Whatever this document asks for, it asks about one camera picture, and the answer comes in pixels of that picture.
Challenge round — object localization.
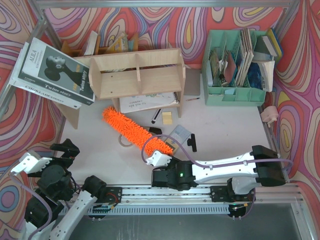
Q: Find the orange chenille duster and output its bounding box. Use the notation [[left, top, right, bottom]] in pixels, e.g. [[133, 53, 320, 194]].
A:
[[102, 106, 173, 157]]

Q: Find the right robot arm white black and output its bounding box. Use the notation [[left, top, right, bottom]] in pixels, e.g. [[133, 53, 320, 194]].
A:
[[146, 145, 286, 195]]

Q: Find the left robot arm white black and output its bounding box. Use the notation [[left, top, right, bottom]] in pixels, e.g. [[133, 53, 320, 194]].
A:
[[17, 138, 107, 240]]

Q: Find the wooden bookshelf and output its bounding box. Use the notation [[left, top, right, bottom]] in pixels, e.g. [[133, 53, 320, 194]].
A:
[[76, 48, 186, 117]]

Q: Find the small calculator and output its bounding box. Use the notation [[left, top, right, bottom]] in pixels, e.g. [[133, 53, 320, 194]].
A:
[[164, 125, 191, 154]]

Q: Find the silver black stapler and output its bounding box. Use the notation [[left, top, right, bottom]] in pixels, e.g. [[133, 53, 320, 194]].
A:
[[146, 127, 163, 135]]

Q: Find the masking tape roll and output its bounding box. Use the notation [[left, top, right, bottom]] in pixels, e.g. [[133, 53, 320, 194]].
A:
[[118, 134, 133, 148]]

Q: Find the black white marker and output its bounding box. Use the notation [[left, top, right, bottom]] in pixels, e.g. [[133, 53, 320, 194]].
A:
[[151, 108, 163, 124]]

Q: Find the yellow sticky notes pad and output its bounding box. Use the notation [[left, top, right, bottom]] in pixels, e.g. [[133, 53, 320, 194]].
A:
[[162, 111, 173, 125]]

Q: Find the spiral notebook under shelf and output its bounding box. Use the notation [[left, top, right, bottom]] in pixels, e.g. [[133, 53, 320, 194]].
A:
[[119, 92, 179, 113]]

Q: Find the black white Twins story book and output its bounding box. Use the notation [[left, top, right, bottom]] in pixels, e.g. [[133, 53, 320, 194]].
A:
[[18, 37, 95, 106]]

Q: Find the white book under top book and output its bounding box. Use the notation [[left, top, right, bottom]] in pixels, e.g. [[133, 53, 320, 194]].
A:
[[9, 42, 82, 110]]

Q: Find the pink pig figurine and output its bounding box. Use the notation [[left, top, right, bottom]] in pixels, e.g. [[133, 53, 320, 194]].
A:
[[260, 105, 279, 128]]

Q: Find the red booklet in organizer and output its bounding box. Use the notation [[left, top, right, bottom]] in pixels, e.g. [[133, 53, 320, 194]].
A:
[[223, 51, 238, 84]]

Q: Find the stack of thin beige books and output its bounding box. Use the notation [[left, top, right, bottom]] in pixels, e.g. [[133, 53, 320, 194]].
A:
[[235, 28, 254, 87]]

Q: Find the mint green desk organizer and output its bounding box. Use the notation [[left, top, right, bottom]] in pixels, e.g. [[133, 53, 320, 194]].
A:
[[201, 30, 266, 107]]

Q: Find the open white book in organizer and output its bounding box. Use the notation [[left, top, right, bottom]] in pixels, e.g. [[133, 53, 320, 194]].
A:
[[258, 60, 275, 92]]

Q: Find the blue yellow book in organizer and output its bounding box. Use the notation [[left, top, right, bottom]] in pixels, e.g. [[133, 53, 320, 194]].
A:
[[261, 28, 283, 58]]

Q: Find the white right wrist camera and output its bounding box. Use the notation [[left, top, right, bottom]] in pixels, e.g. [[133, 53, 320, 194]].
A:
[[145, 150, 172, 167]]

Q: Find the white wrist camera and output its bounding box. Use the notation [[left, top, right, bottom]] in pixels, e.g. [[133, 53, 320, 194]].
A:
[[145, 150, 172, 167], [10, 151, 53, 176]]

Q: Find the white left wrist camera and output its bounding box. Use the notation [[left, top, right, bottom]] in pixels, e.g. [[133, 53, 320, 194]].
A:
[[10, 151, 53, 176]]

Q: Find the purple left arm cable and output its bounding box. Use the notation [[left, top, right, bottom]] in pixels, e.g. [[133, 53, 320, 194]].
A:
[[9, 172, 53, 236]]

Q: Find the aluminium mounting rail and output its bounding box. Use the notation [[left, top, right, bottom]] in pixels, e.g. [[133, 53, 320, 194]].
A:
[[34, 185, 301, 204]]

